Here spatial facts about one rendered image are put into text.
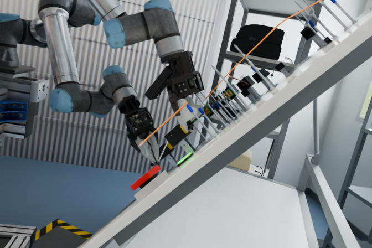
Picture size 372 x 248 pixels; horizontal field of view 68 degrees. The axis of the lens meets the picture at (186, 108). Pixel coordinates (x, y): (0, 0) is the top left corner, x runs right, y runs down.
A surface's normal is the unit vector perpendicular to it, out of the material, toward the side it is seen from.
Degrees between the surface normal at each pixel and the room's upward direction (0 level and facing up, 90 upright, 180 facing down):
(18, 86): 90
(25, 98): 90
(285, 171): 90
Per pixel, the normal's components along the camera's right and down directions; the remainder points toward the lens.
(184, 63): -0.35, 0.14
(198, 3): 0.15, 0.20
